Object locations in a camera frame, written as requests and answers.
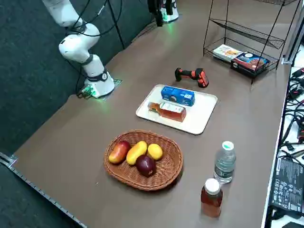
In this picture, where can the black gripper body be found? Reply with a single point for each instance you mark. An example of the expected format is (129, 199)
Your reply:
(151, 5)

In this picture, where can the orange black barcode scanner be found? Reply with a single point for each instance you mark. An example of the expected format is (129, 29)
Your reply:
(202, 78)

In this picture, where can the dark arm base plate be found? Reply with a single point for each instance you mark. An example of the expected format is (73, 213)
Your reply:
(116, 82)

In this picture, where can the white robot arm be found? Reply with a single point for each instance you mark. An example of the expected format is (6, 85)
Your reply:
(95, 69)
(174, 13)

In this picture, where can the green terminal block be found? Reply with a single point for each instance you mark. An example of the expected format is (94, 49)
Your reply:
(86, 91)

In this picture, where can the brown wicker basket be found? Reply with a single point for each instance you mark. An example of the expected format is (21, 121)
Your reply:
(166, 171)

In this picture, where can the red connector plug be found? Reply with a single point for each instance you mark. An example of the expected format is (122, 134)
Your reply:
(298, 72)

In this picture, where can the white snack box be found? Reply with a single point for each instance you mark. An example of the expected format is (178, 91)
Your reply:
(225, 52)

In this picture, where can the aluminium frame post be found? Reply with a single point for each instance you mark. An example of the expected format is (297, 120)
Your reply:
(294, 42)

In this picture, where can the clear water bottle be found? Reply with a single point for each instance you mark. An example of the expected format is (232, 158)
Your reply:
(224, 164)

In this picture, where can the white-capped amber tea bottle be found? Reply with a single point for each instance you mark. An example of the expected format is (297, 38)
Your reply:
(211, 202)

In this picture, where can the silver table edge rail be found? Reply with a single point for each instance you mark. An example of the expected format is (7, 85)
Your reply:
(35, 185)

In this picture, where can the long yellow mango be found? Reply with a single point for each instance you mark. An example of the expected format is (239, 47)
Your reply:
(135, 153)

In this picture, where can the orange connector plug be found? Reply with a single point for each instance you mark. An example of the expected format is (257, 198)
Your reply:
(301, 133)

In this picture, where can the white rectangular tray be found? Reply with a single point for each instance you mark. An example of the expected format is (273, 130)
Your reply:
(199, 114)

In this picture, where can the dark red apple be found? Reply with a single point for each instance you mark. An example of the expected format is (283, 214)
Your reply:
(146, 166)

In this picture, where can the square amber tea bottle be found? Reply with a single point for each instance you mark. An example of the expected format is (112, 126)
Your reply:
(172, 114)

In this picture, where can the small round yellow mango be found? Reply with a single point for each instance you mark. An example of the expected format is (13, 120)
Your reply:
(155, 152)

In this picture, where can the black labelled device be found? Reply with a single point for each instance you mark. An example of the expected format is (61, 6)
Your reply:
(287, 185)

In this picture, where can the dark blue cookie box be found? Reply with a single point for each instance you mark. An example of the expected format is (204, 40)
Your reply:
(249, 63)

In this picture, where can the blue Oreo cookie box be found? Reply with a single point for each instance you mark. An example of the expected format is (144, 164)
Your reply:
(178, 95)

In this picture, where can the red yellow mango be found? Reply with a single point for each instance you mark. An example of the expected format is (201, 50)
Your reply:
(118, 153)

